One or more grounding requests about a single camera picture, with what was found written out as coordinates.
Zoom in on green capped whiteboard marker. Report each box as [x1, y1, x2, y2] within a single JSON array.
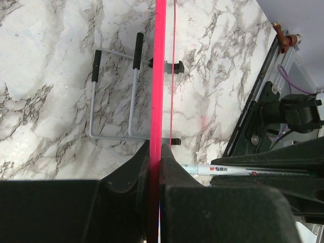
[[181, 165, 317, 177]]

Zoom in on pink framed whiteboard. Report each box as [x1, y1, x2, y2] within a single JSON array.
[[147, 1, 167, 242]]

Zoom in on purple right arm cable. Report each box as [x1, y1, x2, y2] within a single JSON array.
[[268, 64, 318, 142]]

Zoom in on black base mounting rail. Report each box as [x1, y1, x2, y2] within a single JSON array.
[[222, 81, 279, 157]]

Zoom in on aluminium frame extrusion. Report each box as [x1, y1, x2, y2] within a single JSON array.
[[244, 29, 324, 231]]

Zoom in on grey wire whiteboard stand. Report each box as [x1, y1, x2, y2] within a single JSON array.
[[89, 32, 152, 141]]

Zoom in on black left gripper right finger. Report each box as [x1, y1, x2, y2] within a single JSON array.
[[160, 145, 300, 242]]

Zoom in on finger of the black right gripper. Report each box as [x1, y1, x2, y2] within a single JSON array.
[[209, 174, 324, 218], [211, 140, 323, 177]]

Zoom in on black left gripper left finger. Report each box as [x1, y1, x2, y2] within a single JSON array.
[[1, 142, 149, 242]]

